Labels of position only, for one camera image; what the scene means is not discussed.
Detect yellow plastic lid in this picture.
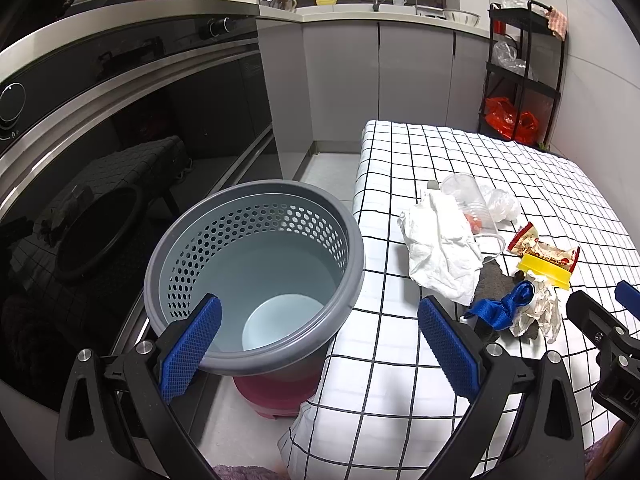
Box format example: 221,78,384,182
518,254,572,290

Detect red plastic bag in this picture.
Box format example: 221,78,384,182
485,96,539,145

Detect clear plastic bag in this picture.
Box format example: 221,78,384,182
491,40,526,76
487,188,521,223

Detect clear plastic cup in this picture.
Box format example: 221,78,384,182
440,174,506,259

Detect black metal shelf rack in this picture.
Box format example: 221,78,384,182
477,0,568,150

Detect white tissue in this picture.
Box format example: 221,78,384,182
398,190,483,307

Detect red gold snack wrapper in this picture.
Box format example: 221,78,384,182
506,222,580,273

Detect red checkered cloth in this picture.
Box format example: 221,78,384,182
546,8,568,41

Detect blue ribbon bow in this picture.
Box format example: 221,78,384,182
464,281,535,332

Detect red plastic stool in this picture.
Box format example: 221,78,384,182
232,372,321,419

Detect clear plastic bag on shelf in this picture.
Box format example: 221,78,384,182
491,40,526,76

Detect black built-in oven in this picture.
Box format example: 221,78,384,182
0,12,284,411

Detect grey perforated trash bin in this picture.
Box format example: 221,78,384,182
143,180,364,377

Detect white paper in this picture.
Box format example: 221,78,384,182
510,271,562,344

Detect dark grey rag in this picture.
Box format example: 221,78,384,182
471,260,526,342

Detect grey kitchen cabinets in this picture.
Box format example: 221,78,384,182
257,18,489,179

